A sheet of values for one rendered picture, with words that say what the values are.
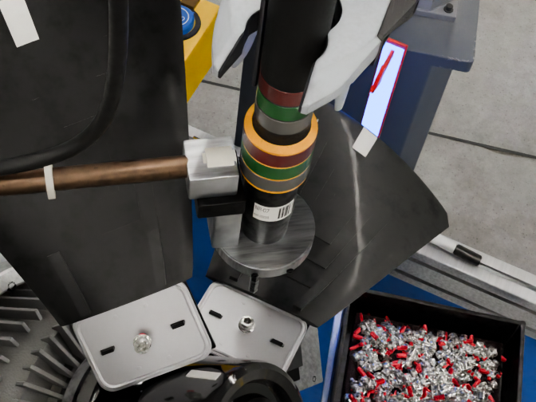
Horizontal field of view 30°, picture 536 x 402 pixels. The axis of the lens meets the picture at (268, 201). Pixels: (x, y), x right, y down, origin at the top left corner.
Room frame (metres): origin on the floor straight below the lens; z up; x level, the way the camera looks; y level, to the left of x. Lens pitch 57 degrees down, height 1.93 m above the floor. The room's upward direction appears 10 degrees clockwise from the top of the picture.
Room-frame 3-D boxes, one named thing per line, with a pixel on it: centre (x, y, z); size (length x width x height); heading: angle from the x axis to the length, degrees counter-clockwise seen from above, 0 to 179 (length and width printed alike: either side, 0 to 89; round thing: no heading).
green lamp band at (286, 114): (0.35, 0.00, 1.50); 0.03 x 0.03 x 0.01
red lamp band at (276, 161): (0.35, 0.00, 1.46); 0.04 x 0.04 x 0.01
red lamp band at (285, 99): (0.35, 0.00, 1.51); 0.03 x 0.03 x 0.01
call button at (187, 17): (0.77, 0.14, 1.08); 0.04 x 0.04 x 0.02
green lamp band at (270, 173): (0.35, 0.00, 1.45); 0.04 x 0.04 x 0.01
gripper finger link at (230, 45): (0.36, 0.03, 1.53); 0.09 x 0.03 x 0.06; 153
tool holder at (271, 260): (0.35, 0.01, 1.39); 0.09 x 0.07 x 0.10; 108
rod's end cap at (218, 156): (0.34, 0.03, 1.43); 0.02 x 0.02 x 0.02; 18
